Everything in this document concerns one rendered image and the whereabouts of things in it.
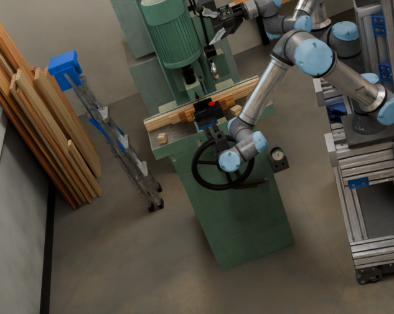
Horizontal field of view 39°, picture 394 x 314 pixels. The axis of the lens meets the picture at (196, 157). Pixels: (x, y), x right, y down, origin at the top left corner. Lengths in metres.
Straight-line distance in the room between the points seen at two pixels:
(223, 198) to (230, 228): 0.21
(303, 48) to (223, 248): 1.43
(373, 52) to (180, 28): 0.82
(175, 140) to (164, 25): 0.53
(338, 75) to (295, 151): 1.77
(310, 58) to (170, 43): 0.75
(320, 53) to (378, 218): 1.19
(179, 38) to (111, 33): 2.57
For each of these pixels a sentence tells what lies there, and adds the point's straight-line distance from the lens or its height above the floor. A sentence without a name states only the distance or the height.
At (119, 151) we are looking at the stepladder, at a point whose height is 0.52.
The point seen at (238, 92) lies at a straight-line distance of 2.68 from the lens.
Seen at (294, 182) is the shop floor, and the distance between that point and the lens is 3.50.
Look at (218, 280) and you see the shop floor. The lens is 3.10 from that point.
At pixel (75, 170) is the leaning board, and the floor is 0.26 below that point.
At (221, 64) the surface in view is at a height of 1.03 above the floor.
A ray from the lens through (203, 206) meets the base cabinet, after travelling 2.80.
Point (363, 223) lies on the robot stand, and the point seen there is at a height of 0.23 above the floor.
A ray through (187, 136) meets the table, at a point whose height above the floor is 0.90.
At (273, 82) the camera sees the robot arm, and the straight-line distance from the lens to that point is 2.08.
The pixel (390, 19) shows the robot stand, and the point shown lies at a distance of 2.36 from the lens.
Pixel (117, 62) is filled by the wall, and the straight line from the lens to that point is 5.07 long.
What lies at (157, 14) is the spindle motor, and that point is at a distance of 2.39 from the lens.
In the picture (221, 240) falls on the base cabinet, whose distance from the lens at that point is 2.97.
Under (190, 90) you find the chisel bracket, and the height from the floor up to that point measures 1.06.
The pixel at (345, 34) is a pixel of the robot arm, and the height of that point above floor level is 1.03.
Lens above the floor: 2.24
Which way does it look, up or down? 34 degrees down
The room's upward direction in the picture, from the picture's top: 22 degrees counter-clockwise
